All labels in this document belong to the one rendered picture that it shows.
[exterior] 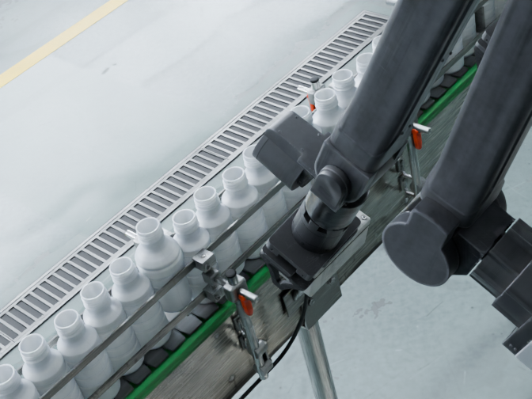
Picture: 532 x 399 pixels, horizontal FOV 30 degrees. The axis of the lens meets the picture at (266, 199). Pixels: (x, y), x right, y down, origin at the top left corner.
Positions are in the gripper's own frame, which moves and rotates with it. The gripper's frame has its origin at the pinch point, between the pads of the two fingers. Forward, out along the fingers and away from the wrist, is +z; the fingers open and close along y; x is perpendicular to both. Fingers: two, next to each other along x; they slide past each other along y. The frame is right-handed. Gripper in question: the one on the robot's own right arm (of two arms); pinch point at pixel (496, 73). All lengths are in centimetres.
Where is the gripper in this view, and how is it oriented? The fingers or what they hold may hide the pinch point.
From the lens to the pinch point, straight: 146.5
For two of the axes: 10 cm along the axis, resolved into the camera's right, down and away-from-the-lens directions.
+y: -6.9, 5.1, -5.1
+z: -2.1, 5.3, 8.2
